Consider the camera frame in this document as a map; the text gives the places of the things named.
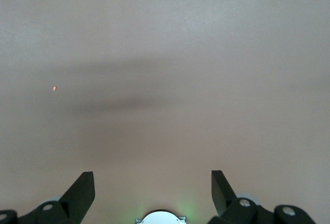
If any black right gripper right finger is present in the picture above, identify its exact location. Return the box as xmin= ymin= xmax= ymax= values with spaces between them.
xmin=207 ymin=169 xmax=317 ymax=224

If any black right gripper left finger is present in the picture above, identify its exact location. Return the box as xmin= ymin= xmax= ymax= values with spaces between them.
xmin=0 ymin=171 xmax=95 ymax=224

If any brown table cover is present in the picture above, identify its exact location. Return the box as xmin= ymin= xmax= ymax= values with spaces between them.
xmin=0 ymin=0 xmax=330 ymax=224

